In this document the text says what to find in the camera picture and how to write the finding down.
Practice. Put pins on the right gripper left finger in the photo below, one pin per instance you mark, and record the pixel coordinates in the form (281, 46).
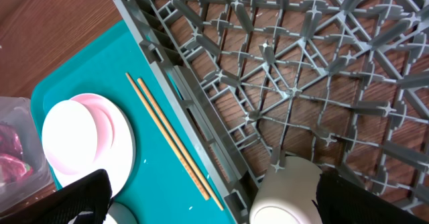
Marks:
(85, 201)

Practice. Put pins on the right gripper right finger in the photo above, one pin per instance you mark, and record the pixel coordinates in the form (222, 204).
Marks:
(339, 201)

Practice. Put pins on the grey bowl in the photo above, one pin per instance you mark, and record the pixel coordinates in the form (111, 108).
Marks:
(119, 214)

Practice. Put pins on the white cup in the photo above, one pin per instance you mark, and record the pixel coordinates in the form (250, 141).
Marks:
(287, 194)

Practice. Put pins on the small pink plate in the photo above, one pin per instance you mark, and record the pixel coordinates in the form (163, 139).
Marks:
(75, 133)

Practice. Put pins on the red snack wrapper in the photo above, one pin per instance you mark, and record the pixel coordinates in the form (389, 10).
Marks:
(13, 167)

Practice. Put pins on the wooden chopstick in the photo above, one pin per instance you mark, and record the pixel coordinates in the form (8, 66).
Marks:
(153, 103)
(169, 140)

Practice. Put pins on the clear plastic waste bin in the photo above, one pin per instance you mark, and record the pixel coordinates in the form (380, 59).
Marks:
(15, 111)

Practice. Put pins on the grey dishwasher rack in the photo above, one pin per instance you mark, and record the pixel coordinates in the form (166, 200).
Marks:
(342, 83)

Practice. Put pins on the large white round plate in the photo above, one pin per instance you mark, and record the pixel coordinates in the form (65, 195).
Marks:
(118, 160)

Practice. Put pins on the teal plastic serving tray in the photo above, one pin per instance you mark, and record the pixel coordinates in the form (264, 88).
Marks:
(158, 190)

